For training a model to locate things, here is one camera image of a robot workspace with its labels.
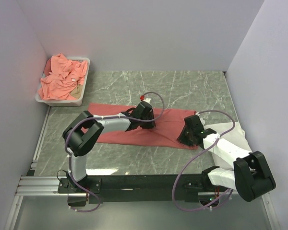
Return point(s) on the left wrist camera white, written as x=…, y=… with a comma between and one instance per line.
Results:
x=143, y=98

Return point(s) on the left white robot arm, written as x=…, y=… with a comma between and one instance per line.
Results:
x=82, y=134

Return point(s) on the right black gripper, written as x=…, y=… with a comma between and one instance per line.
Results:
x=182, y=138

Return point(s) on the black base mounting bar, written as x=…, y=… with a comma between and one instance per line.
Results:
x=136, y=188

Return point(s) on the white plastic laundry basket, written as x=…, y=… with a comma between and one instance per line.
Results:
x=65, y=103

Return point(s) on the aluminium rail frame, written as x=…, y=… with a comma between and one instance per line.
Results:
x=39, y=206

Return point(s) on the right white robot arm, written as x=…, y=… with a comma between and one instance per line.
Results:
x=235, y=166

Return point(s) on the tan t-shirt in basket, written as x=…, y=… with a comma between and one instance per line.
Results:
x=76, y=92

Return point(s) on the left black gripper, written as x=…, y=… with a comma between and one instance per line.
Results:
x=151, y=124

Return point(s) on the salmon pink t-shirt pile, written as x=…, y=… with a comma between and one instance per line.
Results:
x=62, y=75

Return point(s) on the red t-shirt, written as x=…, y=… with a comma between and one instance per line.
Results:
x=168, y=128

